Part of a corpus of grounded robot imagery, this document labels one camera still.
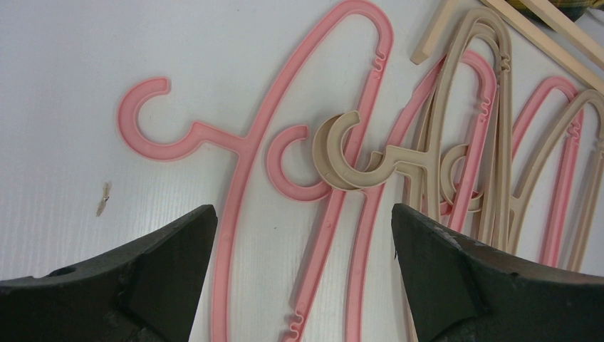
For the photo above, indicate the pink hanger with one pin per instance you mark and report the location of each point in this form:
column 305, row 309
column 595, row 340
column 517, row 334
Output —
column 368, row 216
column 247, row 147
column 551, row 247

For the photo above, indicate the right pink hanger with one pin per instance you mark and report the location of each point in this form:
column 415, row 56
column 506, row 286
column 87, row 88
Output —
column 551, row 247

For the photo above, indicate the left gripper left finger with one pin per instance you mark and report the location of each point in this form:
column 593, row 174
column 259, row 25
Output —
column 145, row 290

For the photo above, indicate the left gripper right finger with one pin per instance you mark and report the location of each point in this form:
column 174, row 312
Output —
column 460, row 289

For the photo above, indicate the left pink hanger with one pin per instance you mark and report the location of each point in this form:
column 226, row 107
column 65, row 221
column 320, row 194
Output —
column 247, row 147

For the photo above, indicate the wooden clothes rack frame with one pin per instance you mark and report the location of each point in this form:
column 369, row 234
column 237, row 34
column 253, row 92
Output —
column 549, row 14

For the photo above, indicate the middle pink hanger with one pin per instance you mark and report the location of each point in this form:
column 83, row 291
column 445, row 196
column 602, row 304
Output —
column 368, row 216

